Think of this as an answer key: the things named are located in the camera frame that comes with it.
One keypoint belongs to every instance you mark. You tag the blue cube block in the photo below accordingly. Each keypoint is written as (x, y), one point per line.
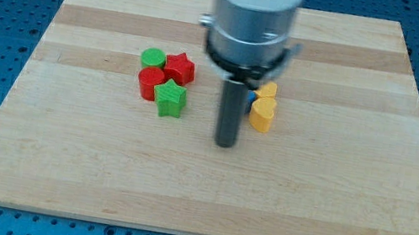
(251, 97)

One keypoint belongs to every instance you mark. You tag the yellow heart block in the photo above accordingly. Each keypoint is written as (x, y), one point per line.
(268, 90)
(262, 114)

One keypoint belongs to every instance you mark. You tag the red star block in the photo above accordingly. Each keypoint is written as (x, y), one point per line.
(180, 69)

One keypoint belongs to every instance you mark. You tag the yellow heart block front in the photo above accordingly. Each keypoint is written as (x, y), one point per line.
(262, 114)

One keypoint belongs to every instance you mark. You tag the red cylinder block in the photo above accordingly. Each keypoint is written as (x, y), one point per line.
(148, 78)

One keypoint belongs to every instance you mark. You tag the wooden board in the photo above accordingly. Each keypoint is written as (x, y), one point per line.
(341, 157)

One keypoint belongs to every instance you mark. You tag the green cylinder block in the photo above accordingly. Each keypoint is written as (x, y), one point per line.
(153, 57)

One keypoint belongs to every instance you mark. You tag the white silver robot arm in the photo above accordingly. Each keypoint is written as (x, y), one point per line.
(246, 39)

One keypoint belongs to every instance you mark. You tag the yellow heart block rear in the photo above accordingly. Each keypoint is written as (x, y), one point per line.
(268, 90)

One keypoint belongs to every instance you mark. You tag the green star block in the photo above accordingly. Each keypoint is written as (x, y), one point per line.
(170, 98)

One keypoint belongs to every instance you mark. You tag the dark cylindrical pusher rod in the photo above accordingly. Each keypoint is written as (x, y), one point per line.
(232, 108)

